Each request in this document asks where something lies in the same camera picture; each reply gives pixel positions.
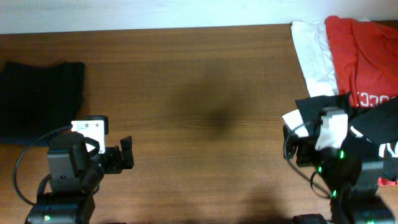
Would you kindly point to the white garment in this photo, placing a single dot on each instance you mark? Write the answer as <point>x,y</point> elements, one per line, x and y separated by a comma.
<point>315,59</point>

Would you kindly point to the black shorts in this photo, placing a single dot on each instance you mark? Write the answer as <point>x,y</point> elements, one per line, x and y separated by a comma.
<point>37,100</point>

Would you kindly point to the black printed garment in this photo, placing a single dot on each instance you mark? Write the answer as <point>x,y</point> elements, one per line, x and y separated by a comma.
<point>372,132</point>

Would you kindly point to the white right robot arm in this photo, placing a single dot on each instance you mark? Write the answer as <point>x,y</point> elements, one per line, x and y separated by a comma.
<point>347,181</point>

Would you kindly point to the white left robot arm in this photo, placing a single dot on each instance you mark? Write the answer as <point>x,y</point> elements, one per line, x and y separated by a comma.
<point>67,200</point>

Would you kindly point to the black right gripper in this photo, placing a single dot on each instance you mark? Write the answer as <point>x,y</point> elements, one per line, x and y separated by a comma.
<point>304,152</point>

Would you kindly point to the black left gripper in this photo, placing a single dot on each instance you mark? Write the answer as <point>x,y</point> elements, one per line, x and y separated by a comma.
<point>115,158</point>

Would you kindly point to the red shirt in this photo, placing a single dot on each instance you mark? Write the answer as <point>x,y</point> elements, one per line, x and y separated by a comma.
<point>365,60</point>

